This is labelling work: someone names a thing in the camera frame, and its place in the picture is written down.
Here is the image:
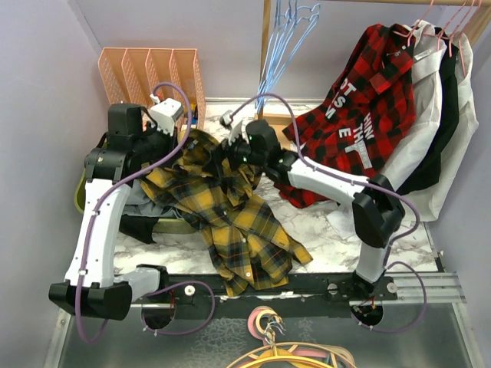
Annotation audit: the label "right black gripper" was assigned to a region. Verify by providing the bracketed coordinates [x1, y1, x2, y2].
[202, 126, 265, 182]

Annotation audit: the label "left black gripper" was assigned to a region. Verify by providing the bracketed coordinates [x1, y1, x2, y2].
[134, 120, 183, 168]

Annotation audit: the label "yellow plaid shirt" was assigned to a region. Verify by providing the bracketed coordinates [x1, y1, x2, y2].
[140, 130, 312, 297]

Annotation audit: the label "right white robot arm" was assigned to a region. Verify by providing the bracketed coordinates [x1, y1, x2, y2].
[203, 120, 405, 300]

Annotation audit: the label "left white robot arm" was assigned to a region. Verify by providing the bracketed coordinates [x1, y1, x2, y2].
[48, 98, 183, 320]

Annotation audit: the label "black shirt in bin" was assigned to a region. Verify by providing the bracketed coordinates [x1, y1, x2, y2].
[119, 215, 158, 245]

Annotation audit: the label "red black plaid shirt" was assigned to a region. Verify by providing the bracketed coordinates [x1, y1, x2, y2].
[274, 22, 417, 210]

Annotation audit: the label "white hanging shirt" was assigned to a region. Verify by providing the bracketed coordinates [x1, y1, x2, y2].
[402, 36, 479, 222]

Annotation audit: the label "black hanging shirt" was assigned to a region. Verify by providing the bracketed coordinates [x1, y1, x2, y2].
[397, 38, 459, 195]

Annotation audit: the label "small boxes in organizer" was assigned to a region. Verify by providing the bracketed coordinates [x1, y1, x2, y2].
[180, 103, 199, 130]

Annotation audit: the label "wooden clothes rack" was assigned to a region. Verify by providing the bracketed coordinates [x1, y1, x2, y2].
[249, 0, 491, 173]

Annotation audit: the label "green plastic laundry bin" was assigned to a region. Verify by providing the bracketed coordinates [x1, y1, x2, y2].
[73, 168, 196, 235]

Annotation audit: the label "pile of coloured hangers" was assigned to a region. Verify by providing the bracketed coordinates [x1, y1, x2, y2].
[229, 306, 356, 368]

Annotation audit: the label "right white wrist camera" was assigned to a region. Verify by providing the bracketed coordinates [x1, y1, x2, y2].
[219, 110, 243, 146]

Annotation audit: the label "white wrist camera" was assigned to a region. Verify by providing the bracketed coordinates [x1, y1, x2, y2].
[219, 110, 243, 146]
[149, 94, 184, 136]

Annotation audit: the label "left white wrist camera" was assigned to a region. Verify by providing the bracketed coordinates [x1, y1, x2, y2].
[149, 94, 184, 136]

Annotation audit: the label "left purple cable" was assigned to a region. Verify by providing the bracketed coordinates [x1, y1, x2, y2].
[74, 81, 217, 344]

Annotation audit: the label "purple cable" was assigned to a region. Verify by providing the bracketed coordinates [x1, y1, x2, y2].
[229, 92, 427, 333]
[74, 81, 217, 344]

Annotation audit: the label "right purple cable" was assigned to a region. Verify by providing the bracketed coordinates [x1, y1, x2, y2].
[229, 92, 427, 333]

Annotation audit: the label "black mounting rail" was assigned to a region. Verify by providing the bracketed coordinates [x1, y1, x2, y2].
[131, 272, 397, 320]

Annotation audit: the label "blue wire hangers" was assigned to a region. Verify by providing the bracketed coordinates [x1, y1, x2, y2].
[255, 1, 320, 117]

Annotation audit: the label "pink wire hangers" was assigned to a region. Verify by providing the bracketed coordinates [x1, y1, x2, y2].
[393, 1, 490, 72]

